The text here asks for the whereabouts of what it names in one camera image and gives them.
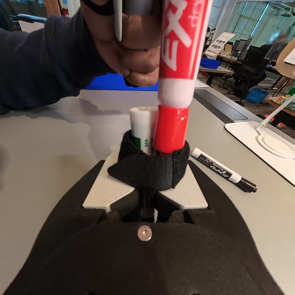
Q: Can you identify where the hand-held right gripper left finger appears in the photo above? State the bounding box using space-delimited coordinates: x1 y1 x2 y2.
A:
83 152 139 213

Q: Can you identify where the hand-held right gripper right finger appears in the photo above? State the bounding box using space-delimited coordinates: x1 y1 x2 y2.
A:
155 159 209 211

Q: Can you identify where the black marker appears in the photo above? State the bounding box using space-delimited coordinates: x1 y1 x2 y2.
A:
191 148 258 193

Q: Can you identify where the black velcro strap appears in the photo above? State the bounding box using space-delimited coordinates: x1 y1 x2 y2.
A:
108 131 191 191

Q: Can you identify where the red marker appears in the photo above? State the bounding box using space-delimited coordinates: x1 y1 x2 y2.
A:
152 0 214 155

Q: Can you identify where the green marker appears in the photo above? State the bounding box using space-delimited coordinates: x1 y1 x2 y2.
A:
129 106 160 155

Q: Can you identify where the person's left forearm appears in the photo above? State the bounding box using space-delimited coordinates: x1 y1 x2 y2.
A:
0 9 116 116

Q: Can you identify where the person's left hand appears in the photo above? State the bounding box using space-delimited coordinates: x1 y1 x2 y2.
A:
81 0 164 87

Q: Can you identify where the large blue plastic bin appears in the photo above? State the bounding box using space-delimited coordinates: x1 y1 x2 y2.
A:
85 73 160 92

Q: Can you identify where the small printed table sign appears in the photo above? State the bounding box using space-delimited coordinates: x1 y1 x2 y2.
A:
205 32 237 58

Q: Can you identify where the small blue bin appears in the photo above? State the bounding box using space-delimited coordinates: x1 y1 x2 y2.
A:
200 58 222 70

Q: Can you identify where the blue crate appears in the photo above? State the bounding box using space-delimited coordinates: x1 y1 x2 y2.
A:
246 88 269 104

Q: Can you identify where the black office chair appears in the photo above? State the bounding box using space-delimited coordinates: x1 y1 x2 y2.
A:
230 45 273 100

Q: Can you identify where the colourful cardboard box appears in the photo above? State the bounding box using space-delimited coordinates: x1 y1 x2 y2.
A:
272 95 295 107

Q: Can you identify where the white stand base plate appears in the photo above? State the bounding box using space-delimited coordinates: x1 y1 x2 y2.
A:
225 92 295 186

